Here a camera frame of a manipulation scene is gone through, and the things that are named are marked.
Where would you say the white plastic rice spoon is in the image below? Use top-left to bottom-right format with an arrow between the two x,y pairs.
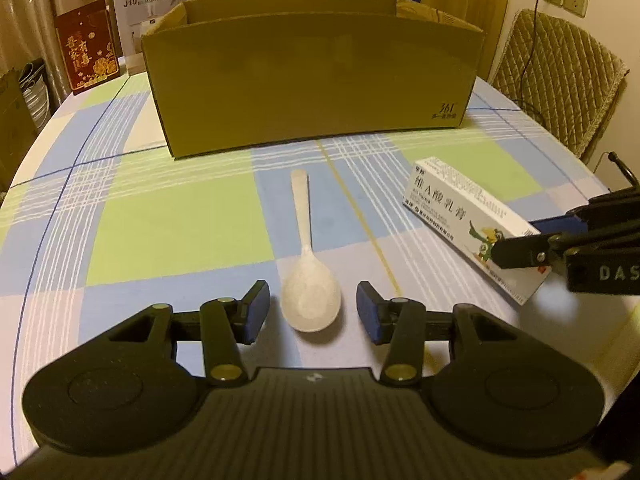
280,169 -> 342,333

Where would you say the quilted beige chair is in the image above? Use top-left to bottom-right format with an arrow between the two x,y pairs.
491,9 -> 629,162

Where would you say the red gift box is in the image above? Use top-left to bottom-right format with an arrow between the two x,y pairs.
54,0 -> 120,94

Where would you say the white humidifier box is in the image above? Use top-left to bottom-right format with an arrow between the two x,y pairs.
114,0 -> 186,75

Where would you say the long white ointment box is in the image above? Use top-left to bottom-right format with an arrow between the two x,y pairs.
402,156 -> 550,306

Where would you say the black power cable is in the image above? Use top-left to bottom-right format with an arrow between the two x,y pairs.
516,0 -> 564,122

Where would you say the open cardboard box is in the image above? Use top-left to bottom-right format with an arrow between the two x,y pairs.
141,0 -> 484,158

